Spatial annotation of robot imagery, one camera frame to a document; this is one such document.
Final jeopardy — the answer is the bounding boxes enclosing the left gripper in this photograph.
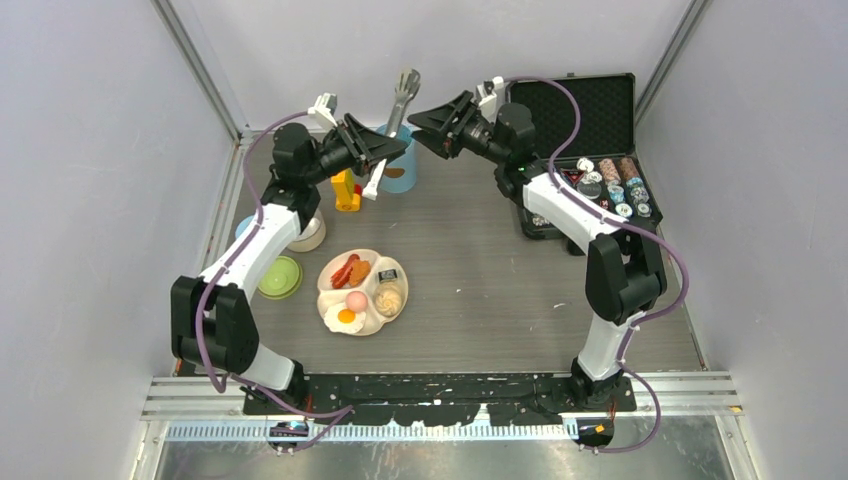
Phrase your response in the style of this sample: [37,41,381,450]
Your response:
[305,115,408,187]

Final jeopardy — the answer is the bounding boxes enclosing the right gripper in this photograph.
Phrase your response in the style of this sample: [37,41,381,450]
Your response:
[409,90,509,166]

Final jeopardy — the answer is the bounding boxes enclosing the steel tongs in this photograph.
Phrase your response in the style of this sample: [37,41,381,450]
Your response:
[362,68,421,201]

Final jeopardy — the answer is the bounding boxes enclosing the sushi roll toy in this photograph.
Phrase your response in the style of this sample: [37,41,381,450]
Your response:
[378,269,399,284]

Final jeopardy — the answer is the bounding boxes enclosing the white dumpling bun toy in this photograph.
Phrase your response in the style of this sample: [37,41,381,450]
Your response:
[373,284,405,318]

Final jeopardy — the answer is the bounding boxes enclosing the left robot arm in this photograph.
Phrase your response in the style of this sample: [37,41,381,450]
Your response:
[170,112,407,414]

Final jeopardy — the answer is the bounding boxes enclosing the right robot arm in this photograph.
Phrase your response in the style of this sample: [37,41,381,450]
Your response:
[407,91,667,411]

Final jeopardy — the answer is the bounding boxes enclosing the steel lunch box bowl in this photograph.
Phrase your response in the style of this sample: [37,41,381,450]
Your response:
[286,209,327,253]

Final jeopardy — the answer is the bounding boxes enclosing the light blue cylindrical canister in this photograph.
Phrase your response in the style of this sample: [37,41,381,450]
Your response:
[378,124,417,194]

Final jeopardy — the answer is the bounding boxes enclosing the yellow red toy block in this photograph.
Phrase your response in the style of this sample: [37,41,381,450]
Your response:
[330,169,362,213]

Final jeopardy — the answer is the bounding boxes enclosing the orange fried chicken piece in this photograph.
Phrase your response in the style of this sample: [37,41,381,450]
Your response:
[348,260,372,287]

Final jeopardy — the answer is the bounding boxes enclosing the cream divided plate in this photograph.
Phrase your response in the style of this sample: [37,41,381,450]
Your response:
[316,249,409,336]

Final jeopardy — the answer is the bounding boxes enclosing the red toy sausage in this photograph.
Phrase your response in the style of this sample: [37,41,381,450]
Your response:
[333,258,362,291]

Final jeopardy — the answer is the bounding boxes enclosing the pink egg toy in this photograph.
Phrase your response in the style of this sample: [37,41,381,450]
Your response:
[345,291,369,313]

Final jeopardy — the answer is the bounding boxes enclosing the green round lid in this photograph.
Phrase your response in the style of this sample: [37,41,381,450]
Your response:
[258,256,303,300]

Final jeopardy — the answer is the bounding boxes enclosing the black poker chip case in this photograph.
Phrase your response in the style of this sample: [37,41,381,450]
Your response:
[506,73,663,226]

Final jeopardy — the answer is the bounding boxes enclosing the fried egg toy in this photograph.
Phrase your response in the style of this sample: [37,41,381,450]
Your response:
[323,303,367,335]

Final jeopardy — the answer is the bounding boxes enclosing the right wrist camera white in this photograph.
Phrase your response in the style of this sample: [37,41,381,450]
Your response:
[475,76,505,123]

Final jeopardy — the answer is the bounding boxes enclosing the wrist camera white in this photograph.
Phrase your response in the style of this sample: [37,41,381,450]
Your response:
[307,92,338,131]
[475,76,505,123]

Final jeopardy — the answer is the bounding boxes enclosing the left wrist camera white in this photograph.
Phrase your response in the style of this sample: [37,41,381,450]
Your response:
[307,92,338,131]

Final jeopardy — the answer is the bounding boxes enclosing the light blue lid with strap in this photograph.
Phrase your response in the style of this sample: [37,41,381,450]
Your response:
[233,215,254,240]

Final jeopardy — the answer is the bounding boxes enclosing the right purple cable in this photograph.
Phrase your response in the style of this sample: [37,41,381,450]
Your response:
[503,75,691,456]

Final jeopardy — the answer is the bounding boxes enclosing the purple cable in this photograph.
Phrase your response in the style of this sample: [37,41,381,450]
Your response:
[193,109,356,453]
[503,75,691,456]

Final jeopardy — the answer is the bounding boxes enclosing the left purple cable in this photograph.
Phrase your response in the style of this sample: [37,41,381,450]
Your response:
[193,109,356,453]

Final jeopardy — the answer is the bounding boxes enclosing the aluminium front rail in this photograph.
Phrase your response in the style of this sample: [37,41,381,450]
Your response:
[142,371,744,443]

